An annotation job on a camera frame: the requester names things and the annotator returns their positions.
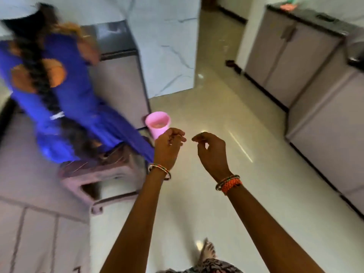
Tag pink plastic cup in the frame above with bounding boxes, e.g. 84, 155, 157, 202
145, 111, 171, 140

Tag brown plastic stool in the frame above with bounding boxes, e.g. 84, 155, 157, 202
58, 139, 149, 215

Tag person's patterned garment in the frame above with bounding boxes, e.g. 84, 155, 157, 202
156, 258, 244, 273

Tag orange wrist thread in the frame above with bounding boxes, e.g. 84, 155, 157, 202
221, 179, 243, 196

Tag grey long counter cabinet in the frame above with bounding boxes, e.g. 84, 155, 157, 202
285, 32, 364, 220

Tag person's left forearm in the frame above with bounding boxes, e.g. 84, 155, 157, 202
100, 168, 170, 273

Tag person's left hand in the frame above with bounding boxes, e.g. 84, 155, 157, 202
153, 128, 187, 171

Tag grey panelled cabinet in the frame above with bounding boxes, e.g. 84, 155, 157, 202
0, 98, 92, 273

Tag grey cabinet with dark top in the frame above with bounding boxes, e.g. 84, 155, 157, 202
80, 20, 151, 131

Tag beaded wrist bangles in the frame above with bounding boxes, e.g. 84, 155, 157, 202
147, 164, 172, 181

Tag grey two-door cabinet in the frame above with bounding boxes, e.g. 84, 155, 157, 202
244, 3, 347, 112

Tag person's right hand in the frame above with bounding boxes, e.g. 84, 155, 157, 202
192, 132, 233, 183

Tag person's bare foot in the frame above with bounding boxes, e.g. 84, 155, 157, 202
196, 238, 217, 265

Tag person's right forearm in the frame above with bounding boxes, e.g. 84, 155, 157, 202
222, 182, 326, 273

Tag green metal wrist bangles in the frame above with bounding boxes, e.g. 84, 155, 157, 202
215, 175, 241, 191

